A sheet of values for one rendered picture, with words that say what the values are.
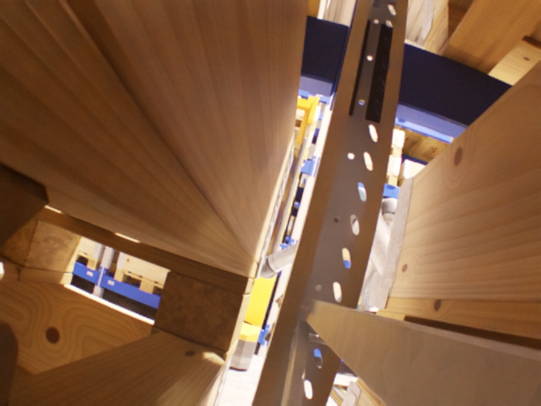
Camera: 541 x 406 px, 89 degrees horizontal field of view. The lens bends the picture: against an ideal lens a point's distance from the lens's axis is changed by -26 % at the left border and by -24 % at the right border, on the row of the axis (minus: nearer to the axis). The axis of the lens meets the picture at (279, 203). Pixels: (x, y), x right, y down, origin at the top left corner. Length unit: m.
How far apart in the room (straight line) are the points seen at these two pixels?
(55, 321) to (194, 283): 0.34
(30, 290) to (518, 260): 0.73
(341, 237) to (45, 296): 0.53
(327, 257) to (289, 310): 0.11
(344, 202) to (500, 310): 0.32
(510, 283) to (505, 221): 0.05
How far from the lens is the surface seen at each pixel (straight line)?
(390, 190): 3.89
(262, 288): 2.93
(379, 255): 1.22
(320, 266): 0.50
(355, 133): 0.56
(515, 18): 0.60
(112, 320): 0.63
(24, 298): 0.73
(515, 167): 0.31
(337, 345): 0.24
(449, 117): 0.59
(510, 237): 0.29
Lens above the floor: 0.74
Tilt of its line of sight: 13 degrees up
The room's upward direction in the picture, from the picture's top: 16 degrees clockwise
